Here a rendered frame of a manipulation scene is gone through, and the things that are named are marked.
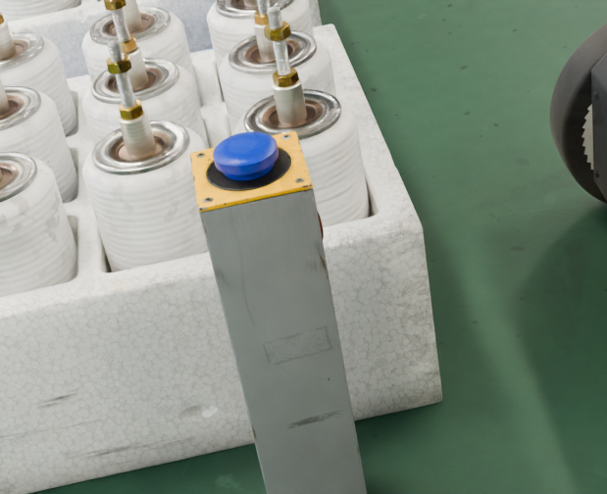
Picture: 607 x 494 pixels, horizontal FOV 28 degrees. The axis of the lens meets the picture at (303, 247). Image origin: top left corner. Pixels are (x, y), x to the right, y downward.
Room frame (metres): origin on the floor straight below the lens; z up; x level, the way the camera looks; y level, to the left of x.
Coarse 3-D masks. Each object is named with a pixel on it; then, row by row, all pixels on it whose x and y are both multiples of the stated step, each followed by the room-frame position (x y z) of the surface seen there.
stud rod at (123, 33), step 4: (112, 12) 0.95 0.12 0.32; (116, 12) 0.94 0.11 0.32; (120, 12) 0.94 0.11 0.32; (112, 16) 0.95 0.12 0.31; (116, 16) 0.94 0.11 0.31; (120, 16) 0.94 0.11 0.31; (124, 16) 0.95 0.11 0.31; (116, 20) 0.94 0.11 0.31; (120, 20) 0.94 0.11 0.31; (124, 20) 0.95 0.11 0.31; (116, 24) 0.94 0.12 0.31; (120, 24) 0.94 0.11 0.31; (124, 24) 0.95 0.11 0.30; (116, 28) 0.95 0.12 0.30; (120, 28) 0.94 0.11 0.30; (124, 28) 0.94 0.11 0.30; (120, 32) 0.94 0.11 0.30; (124, 32) 0.94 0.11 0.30; (128, 32) 0.95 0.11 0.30; (120, 36) 0.94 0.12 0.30; (124, 36) 0.94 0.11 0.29; (128, 36) 0.95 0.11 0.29; (120, 40) 0.94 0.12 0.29; (124, 40) 0.94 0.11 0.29; (128, 52) 0.94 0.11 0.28
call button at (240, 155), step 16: (224, 144) 0.67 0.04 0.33; (240, 144) 0.66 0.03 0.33; (256, 144) 0.66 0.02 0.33; (272, 144) 0.66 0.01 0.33; (224, 160) 0.65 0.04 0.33; (240, 160) 0.65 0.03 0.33; (256, 160) 0.64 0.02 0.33; (272, 160) 0.65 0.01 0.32; (240, 176) 0.65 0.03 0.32; (256, 176) 0.65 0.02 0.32
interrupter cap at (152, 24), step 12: (144, 12) 1.09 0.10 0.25; (156, 12) 1.08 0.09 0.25; (168, 12) 1.07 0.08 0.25; (96, 24) 1.08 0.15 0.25; (108, 24) 1.08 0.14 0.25; (144, 24) 1.07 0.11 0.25; (156, 24) 1.05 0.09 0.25; (168, 24) 1.05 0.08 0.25; (96, 36) 1.05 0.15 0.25; (108, 36) 1.05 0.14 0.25; (144, 36) 1.03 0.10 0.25
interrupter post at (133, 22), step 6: (126, 0) 1.06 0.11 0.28; (132, 0) 1.06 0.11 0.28; (126, 6) 1.05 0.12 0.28; (132, 6) 1.06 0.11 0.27; (126, 12) 1.05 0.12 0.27; (132, 12) 1.06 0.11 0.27; (138, 12) 1.06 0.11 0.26; (126, 18) 1.05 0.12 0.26; (132, 18) 1.06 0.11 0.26; (138, 18) 1.06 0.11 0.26; (126, 24) 1.05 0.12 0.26; (132, 24) 1.06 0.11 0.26; (138, 24) 1.06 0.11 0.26; (132, 30) 1.05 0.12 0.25
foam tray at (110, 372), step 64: (192, 64) 1.12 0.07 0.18; (384, 192) 0.82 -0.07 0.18; (192, 256) 0.78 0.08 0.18; (384, 256) 0.76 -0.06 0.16; (0, 320) 0.75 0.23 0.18; (64, 320) 0.75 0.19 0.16; (128, 320) 0.75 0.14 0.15; (192, 320) 0.75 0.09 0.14; (384, 320) 0.76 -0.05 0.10; (0, 384) 0.75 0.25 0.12; (64, 384) 0.75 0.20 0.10; (128, 384) 0.75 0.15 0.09; (192, 384) 0.75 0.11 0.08; (384, 384) 0.76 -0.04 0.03; (0, 448) 0.75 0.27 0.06; (64, 448) 0.75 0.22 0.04; (128, 448) 0.75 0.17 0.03; (192, 448) 0.75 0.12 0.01
